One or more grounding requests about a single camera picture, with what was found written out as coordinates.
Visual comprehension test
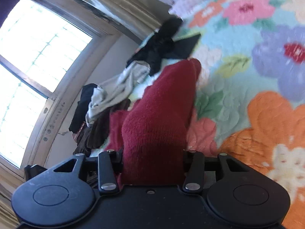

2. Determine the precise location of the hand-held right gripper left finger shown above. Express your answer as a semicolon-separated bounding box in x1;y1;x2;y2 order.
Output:
53;148;124;194

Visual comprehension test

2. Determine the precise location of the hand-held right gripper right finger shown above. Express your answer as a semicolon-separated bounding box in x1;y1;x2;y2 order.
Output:
182;150;250;193

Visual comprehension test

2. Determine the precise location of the dark red knit sweater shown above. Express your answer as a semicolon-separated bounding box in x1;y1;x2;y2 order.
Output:
105;58;202;186

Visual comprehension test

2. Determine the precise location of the brown garment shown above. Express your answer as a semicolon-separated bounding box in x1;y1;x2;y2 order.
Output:
74;99;131;156

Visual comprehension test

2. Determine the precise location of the white garment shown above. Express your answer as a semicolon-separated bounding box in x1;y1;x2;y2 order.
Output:
85;61;151;124

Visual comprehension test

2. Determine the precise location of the floral bed sheet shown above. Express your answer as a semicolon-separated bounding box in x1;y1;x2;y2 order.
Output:
93;0;305;220

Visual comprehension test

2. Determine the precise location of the window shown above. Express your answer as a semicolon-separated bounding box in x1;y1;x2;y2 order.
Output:
0;0;120;172

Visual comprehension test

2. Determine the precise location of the small black garment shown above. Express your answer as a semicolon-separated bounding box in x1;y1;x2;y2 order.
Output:
126;18;202;77

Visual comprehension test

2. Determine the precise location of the grey curtain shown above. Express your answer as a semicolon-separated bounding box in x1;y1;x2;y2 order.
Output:
36;0;172;46

